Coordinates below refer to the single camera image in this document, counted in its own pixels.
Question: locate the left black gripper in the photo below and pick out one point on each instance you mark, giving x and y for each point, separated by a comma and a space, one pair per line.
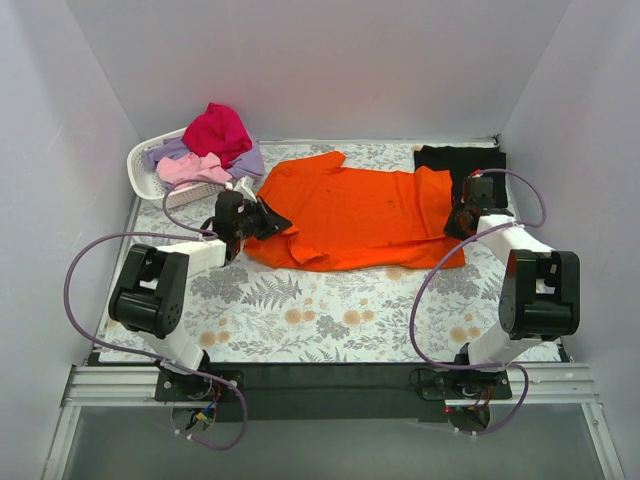
263, 220

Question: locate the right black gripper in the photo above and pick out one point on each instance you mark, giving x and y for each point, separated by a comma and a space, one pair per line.
458, 223

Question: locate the orange t shirt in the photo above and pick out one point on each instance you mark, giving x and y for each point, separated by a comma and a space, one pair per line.
346, 218

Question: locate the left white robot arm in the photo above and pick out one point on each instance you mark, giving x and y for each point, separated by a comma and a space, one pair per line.
148, 297

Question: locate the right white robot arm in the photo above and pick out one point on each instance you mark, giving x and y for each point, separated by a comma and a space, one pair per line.
539, 300

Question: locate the folded black t shirt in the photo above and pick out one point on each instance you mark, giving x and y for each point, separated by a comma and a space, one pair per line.
437, 166

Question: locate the pink t shirt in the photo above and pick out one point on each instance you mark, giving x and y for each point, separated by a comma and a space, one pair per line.
191, 166

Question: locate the magenta t shirt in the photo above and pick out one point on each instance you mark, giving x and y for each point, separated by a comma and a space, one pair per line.
219, 130

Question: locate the floral table mat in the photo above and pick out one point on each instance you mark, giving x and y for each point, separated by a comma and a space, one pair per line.
247, 312

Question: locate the lavender t shirt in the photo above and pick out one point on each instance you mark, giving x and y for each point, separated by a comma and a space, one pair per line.
250, 163

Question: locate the white plastic laundry basket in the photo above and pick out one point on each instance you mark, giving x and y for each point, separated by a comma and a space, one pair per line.
147, 185

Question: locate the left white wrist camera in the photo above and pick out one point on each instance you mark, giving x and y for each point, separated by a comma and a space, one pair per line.
244, 186

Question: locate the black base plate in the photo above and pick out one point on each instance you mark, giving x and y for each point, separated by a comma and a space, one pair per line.
333, 391

